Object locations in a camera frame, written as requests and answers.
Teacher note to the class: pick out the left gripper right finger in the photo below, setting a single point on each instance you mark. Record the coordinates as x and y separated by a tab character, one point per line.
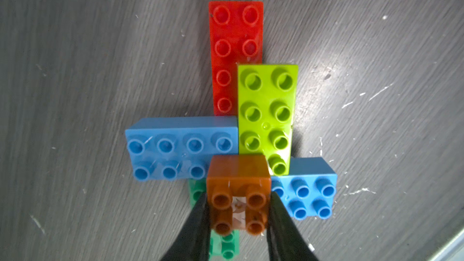
285	243

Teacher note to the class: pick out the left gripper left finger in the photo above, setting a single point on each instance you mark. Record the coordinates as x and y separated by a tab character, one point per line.
193	241

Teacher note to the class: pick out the blue lego brick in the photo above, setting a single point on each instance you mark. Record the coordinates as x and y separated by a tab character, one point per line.
177	148
308	190

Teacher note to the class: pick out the orange small lego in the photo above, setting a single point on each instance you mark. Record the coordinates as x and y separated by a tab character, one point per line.
238	193

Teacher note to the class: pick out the lime lego brick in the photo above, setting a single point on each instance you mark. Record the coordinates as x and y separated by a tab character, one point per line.
266	107

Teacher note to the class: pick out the red lego brick top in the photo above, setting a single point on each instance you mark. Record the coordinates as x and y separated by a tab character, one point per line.
236	37

